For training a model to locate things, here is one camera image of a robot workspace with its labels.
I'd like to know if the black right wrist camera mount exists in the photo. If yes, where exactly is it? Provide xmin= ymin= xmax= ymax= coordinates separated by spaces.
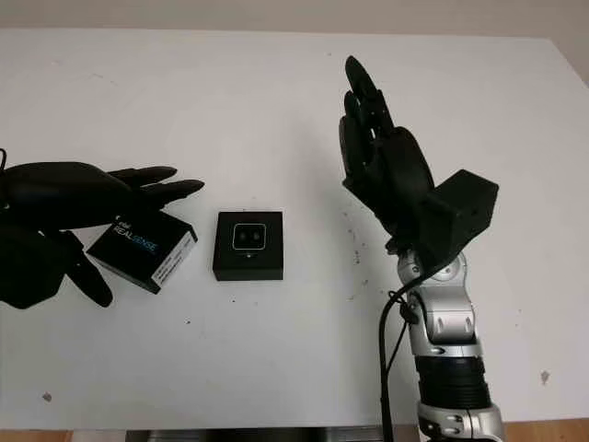
xmin=421 ymin=169 xmax=500 ymax=269

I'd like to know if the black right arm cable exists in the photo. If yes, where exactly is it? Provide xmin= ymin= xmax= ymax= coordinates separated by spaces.
xmin=377 ymin=262 xmax=445 ymax=442

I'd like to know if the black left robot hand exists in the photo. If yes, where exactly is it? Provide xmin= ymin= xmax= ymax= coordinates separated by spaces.
xmin=0 ymin=160 xmax=206 ymax=308

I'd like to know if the black box lid with label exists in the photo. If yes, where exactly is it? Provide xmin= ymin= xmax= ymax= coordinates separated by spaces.
xmin=86 ymin=212 xmax=199 ymax=296

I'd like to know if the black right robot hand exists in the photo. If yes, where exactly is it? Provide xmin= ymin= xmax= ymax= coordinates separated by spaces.
xmin=338 ymin=54 xmax=437 ymax=252

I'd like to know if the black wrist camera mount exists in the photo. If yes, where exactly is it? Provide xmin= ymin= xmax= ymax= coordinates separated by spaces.
xmin=0 ymin=220 xmax=70 ymax=310
xmin=421 ymin=169 xmax=500 ymax=269

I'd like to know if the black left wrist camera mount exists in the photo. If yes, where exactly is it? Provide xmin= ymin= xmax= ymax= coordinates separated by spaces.
xmin=0 ymin=220 xmax=70 ymax=310

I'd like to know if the black camera box base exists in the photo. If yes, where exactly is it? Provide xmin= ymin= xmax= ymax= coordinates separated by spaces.
xmin=212 ymin=210 xmax=284 ymax=283

